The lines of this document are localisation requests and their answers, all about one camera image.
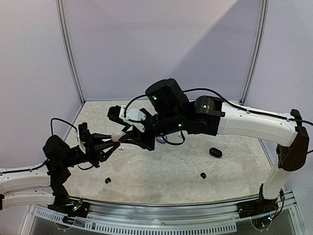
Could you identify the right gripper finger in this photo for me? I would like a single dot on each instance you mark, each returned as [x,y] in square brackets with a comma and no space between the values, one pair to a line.
[129,130]
[129,140]

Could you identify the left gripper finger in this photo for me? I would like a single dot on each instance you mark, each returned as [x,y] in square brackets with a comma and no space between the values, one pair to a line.
[108,151]
[100,137]

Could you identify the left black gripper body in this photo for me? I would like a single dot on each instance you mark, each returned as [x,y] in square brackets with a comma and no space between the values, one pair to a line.
[90,155]

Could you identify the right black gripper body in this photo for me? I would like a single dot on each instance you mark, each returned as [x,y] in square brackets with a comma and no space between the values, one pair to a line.
[145,130]

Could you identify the blue earbud charging case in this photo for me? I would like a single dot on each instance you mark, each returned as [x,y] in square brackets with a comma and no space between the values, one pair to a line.
[162,139]

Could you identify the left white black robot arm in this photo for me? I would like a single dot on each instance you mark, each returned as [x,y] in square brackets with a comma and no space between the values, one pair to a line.
[44,183]

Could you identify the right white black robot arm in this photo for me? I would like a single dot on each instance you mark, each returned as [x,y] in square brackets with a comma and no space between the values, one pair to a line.
[214,115]

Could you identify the black earbud charging case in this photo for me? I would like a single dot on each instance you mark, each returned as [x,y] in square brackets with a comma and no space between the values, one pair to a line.
[215,153]

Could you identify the black earbud right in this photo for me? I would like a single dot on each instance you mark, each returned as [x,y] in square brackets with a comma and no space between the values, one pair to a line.
[203,175]

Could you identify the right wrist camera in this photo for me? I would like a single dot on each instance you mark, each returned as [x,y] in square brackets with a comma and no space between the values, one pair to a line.
[132,117]

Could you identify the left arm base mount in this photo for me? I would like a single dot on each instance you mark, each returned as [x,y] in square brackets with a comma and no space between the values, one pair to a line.
[70,207]

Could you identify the aluminium front rail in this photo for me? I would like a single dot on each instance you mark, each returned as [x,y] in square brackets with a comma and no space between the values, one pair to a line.
[215,218]

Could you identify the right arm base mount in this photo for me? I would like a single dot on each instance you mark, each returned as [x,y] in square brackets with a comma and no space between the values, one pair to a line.
[255,207]

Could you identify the left aluminium corner post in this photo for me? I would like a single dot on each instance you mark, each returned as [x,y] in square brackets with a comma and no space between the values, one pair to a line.
[68,50]

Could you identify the aluminium corner post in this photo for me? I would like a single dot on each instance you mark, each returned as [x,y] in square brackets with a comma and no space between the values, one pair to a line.
[68,50]
[256,50]

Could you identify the right aluminium corner post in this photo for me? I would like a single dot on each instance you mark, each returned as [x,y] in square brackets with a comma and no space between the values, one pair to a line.
[256,50]

